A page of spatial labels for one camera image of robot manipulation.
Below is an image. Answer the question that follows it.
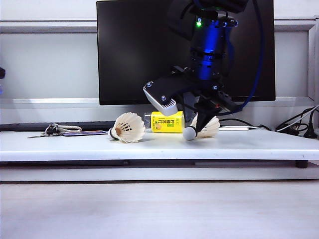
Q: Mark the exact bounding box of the white feather shuttlecock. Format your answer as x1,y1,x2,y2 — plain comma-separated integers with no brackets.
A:
108,112,146,144
183,116,220,141

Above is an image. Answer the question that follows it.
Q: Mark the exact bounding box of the black looped cable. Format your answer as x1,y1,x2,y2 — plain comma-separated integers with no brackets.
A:
274,107,319,133

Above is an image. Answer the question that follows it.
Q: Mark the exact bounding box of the white cable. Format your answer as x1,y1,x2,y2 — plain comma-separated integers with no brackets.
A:
275,105,319,132

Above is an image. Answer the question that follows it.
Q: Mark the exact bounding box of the black plug adapter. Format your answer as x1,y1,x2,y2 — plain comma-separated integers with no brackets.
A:
303,109,319,139

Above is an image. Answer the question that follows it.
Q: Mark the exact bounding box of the aluminium partition frame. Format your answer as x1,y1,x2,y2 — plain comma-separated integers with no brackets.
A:
0,16,319,110

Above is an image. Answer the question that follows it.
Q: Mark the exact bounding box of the metal key bunch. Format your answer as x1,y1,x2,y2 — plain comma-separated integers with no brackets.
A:
26,123,62,139

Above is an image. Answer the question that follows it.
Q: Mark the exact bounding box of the blue key tag card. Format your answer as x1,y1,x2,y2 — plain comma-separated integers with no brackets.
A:
61,130,110,137

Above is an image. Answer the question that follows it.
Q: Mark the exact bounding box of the black computer monitor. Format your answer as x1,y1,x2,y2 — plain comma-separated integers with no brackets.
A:
96,0,276,106

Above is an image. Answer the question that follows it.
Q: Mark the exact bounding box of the yellow label plastic bottle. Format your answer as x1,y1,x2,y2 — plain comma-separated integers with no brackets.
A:
143,111,197,134

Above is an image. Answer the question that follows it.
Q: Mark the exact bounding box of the black computer keyboard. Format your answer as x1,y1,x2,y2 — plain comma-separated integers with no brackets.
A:
0,120,118,132

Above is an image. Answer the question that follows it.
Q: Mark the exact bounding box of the white braided rope lanyard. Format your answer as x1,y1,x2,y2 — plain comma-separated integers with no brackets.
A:
56,125,82,133

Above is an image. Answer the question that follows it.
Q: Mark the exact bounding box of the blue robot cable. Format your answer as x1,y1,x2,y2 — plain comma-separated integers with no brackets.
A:
216,0,265,117

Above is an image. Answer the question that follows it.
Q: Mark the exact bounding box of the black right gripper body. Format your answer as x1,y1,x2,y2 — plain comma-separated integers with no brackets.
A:
181,79,237,117

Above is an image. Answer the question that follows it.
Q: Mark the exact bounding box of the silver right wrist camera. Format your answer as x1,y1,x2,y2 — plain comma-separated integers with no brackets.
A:
143,66,200,117

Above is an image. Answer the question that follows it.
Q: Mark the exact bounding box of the white flat device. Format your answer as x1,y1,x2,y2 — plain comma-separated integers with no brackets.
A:
219,125,250,131

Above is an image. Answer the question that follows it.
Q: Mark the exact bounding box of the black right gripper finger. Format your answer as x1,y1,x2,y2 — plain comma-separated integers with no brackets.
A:
195,112,217,133

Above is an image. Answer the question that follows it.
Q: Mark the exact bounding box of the white raised desk board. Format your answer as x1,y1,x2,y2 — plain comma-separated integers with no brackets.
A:
0,129,319,162

